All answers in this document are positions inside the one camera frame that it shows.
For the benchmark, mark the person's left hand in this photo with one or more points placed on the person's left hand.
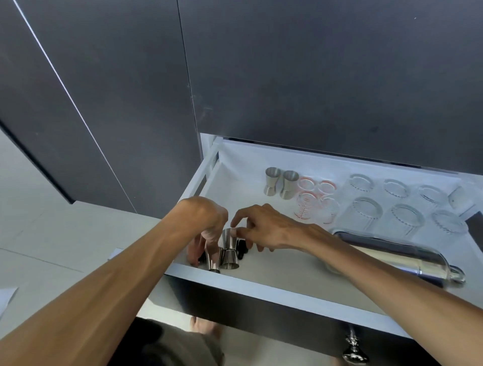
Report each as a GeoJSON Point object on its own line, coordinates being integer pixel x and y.
{"type": "Point", "coordinates": [205, 218]}

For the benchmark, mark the person's right hand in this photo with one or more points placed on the person's right hand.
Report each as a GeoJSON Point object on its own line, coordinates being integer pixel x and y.
{"type": "Point", "coordinates": [286, 230]}

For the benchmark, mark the person's left fingers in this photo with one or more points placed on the person's left fingers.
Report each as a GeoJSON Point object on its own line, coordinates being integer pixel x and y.
{"type": "Point", "coordinates": [195, 252]}

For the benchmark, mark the steel double jigger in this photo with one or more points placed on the steel double jigger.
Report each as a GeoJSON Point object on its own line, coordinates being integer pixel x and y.
{"type": "Point", "coordinates": [214, 258]}
{"type": "Point", "coordinates": [272, 183]}
{"type": "Point", "coordinates": [289, 185]}
{"type": "Point", "coordinates": [229, 250]}

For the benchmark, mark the person's right forearm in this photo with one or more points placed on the person's right forearm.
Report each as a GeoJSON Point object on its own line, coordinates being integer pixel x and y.
{"type": "Point", "coordinates": [396, 294]}

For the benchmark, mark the person's left forearm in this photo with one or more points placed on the person's left forearm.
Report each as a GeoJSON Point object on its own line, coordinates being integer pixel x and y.
{"type": "Point", "coordinates": [94, 294]}

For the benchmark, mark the black bottle pourer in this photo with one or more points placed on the black bottle pourer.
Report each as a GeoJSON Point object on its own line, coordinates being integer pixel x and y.
{"type": "Point", "coordinates": [244, 250]}

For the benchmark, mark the person's foot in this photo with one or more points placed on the person's foot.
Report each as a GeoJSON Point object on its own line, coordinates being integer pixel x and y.
{"type": "Point", "coordinates": [205, 325]}

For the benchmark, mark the white paper sheet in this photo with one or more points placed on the white paper sheet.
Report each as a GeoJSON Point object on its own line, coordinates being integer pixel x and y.
{"type": "Point", "coordinates": [114, 254]}
{"type": "Point", "coordinates": [6, 301]}

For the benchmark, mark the white drawer liner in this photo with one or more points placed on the white drawer liner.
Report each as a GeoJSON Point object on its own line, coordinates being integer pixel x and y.
{"type": "Point", "coordinates": [241, 181]}

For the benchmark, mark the white drawer with dark front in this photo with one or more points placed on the white drawer with dark front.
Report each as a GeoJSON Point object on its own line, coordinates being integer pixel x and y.
{"type": "Point", "coordinates": [264, 313]}

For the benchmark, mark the person's grey shorts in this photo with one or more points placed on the person's grey shorts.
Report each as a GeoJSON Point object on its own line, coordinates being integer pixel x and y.
{"type": "Point", "coordinates": [169, 345]}

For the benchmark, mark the red marked measuring glass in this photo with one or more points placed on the red marked measuring glass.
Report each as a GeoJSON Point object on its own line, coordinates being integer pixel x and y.
{"type": "Point", "coordinates": [306, 184]}
{"type": "Point", "coordinates": [327, 187]}
{"type": "Point", "coordinates": [306, 206]}
{"type": "Point", "coordinates": [331, 211]}

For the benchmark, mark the dark grey cabinet door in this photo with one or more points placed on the dark grey cabinet door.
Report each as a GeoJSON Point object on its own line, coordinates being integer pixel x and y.
{"type": "Point", "coordinates": [132, 94]}
{"type": "Point", "coordinates": [332, 71]}
{"type": "Point", "coordinates": [45, 124]}

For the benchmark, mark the chrome drawer knob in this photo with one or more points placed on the chrome drawer knob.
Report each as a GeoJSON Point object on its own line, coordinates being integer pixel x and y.
{"type": "Point", "coordinates": [354, 350]}

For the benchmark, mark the silver cocktail shaker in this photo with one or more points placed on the silver cocktail shaker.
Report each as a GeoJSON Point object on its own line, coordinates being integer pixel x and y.
{"type": "Point", "coordinates": [400, 256]}

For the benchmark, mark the group of clear ribbed glasses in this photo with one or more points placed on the group of clear ribbed glasses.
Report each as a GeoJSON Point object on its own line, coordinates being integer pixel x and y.
{"type": "Point", "coordinates": [405, 215]}

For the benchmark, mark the clear square glass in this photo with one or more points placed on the clear square glass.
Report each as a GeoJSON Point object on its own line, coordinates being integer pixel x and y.
{"type": "Point", "coordinates": [461, 198]}

